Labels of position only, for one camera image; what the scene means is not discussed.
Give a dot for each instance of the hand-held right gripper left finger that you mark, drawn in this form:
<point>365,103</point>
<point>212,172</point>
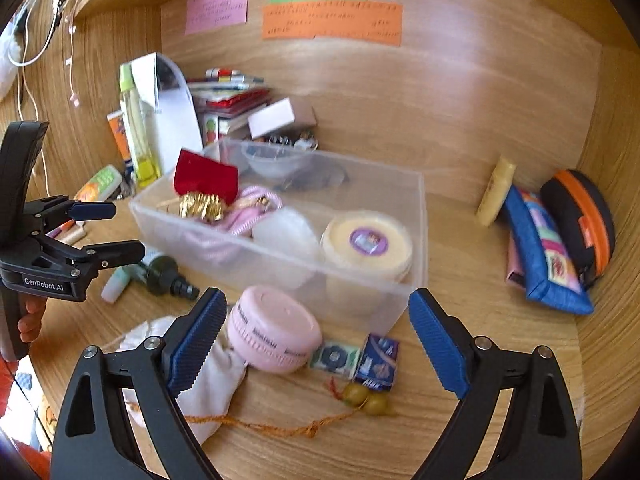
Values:
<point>196,347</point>

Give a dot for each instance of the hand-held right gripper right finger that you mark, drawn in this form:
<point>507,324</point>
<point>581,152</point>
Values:
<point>439,347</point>

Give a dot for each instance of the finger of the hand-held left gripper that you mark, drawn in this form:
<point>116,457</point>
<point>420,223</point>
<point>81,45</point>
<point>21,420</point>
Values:
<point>112,254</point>
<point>95,210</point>

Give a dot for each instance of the pink round jar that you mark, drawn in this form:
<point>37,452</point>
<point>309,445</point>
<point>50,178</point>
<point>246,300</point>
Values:
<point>275,330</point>

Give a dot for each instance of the wooden desktop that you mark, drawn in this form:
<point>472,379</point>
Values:
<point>450,245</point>

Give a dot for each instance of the person's left hand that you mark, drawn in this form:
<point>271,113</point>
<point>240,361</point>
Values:
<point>31,322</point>

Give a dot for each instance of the green orange tube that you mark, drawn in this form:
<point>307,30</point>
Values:
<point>100,182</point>

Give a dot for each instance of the pale green tube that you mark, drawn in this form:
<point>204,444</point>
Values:
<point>120,285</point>

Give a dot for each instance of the white marker stick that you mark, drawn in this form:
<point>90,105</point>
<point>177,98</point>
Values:
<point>70,232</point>

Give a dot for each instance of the white cloth pouch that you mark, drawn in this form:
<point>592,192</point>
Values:
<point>220,385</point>

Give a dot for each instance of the dark green pump bottle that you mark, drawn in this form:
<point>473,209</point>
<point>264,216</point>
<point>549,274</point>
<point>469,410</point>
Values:
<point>162,275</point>

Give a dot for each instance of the small blue carton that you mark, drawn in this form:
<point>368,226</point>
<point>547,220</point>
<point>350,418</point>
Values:
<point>376,360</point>

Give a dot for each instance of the orange white tube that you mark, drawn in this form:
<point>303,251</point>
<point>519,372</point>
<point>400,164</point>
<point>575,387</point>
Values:
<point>119,140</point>

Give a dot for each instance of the olive green bead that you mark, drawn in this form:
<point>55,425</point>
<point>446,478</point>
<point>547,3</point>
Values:
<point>356,394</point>
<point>377,404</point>

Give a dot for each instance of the yellow clear bottle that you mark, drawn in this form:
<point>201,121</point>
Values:
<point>137,135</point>

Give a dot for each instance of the gold foil ornament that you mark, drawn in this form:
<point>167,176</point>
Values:
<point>201,206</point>

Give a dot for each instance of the small green white packet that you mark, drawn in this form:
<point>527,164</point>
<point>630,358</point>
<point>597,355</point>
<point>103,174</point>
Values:
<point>335,357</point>

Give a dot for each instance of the pink wallet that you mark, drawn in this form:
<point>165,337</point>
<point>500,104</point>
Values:
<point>515,265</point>

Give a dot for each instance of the red velvet pouch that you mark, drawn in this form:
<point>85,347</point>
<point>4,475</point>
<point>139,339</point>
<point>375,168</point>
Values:
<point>205,175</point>

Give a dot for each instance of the yellow jar purple label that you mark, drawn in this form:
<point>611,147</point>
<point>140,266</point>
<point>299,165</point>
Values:
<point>367,250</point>

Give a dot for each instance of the white paper bag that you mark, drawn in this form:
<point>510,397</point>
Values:
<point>172,110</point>

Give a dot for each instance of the fruit print box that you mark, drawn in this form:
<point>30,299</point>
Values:
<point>210,130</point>

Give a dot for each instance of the blue patchwork pouch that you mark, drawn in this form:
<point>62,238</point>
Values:
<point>545,255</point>

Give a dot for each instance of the translucent white jar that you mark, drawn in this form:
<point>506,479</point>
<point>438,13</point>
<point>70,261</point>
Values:
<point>285,235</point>

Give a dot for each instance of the orange printed cloth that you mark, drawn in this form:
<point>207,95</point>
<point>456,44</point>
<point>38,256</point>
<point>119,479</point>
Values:
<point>30,410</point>

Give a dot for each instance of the pale yellow lotion tube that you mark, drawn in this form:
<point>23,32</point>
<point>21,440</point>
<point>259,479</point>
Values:
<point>496,190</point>

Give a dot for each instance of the white cloth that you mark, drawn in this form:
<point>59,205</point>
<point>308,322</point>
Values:
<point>7,60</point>

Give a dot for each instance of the clear plastic storage box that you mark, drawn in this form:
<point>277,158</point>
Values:
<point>360,187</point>

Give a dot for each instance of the clear plastic bowl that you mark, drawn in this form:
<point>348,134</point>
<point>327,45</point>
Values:
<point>275,160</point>

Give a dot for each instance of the black orange zip case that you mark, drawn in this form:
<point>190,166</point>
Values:
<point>582,220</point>

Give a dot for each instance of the colourful striped packet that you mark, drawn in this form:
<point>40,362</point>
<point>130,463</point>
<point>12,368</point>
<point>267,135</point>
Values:
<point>232,75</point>

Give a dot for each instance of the small white box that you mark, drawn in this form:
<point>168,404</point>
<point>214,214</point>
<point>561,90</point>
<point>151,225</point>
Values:
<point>270,117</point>

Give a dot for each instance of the dark metal clips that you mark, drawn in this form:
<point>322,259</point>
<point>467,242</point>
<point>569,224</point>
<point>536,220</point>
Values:
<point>290,140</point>

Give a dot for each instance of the small brown box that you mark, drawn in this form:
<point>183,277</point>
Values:
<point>306,112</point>

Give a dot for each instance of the pink paper note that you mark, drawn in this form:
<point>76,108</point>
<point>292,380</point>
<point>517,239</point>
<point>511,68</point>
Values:
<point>216,6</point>

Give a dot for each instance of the orange paper note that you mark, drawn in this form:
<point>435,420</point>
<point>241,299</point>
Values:
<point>332,22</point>

